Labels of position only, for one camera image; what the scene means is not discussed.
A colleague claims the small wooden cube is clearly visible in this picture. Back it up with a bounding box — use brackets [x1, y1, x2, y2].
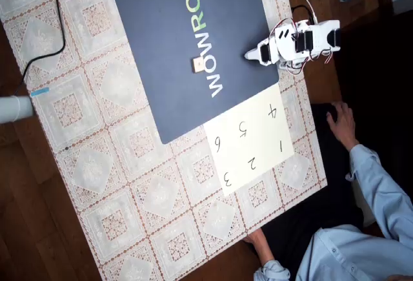
[190, 57, 205, 74]

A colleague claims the person's right forearm blue sleeve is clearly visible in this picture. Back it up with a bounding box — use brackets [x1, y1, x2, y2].
[345, 143, 413, 243]

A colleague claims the person's left forearm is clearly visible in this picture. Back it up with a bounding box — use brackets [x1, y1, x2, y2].
[253, 259, 292, 281]

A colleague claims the person's right hand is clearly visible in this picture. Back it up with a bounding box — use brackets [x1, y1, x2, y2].
[326, 101, 360, 150]

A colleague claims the person's left hand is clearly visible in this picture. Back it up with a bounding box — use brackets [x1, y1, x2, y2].
[241, 229, 276, 264]

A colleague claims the dark blue WOWROBO mat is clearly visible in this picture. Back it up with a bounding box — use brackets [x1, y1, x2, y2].
[105, 0, 280, 145]

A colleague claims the cream paper with handwritten numbers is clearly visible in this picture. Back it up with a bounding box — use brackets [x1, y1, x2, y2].
[203, 85, 295, 197]

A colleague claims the person in blue shirt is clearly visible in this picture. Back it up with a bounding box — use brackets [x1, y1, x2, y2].
[257, 102, 367, 262]

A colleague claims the white lace tablecloth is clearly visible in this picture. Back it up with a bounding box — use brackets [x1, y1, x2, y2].
[0, 0, 328, 281]

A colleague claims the light blue shirt torso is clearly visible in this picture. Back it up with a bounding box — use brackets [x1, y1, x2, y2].
[295, 224, 413, 281]

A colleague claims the white plastic tube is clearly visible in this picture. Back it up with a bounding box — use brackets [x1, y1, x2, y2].
[0, 95, 35, 125]

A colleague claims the short black cable loop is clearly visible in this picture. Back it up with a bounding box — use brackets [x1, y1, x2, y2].
[291, 4, 316, 23]

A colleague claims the long black cable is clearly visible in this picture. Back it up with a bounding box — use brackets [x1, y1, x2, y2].
[12, 0, 67, 98]

